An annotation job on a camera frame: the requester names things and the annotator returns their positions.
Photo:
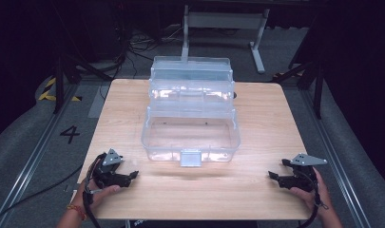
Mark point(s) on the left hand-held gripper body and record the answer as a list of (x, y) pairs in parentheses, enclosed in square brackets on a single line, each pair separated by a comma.
[(109, 167)]

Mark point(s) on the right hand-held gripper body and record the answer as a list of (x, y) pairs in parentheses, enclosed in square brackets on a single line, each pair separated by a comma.
[(302, 174)]

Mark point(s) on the clear plastic storage box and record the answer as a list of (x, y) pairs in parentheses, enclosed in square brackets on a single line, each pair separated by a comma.
[(190, 120)]

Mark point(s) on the person's right hand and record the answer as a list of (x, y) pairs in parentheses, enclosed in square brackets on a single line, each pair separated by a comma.
[(313, 198)]

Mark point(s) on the person's left hand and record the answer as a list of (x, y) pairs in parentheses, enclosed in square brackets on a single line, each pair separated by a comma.
[(100, 194)]

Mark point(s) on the black tripod stand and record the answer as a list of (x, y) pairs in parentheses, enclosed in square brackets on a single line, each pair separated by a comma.
[(68, 74), (312, 79)]

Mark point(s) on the yellow black floor tape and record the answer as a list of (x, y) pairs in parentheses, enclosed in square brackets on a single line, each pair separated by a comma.
[(53, 93)]

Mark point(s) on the metal floor rail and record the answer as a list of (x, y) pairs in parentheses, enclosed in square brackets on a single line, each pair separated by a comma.
[(332, 148), (34, 155)]

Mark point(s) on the white metal table frame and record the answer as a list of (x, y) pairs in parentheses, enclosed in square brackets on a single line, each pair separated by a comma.
[(223, 20)]

